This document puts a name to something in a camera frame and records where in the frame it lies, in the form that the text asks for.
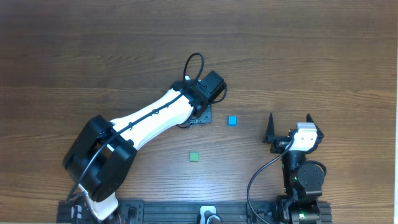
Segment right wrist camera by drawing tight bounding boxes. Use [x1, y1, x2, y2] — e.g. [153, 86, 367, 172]
[292, 122, 318, 152]

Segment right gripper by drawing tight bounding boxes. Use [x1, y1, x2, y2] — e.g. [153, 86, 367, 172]
[262, 112, 325, 154]

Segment mounting rail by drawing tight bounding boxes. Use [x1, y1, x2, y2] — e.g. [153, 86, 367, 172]
[57, 198, 333, 224]

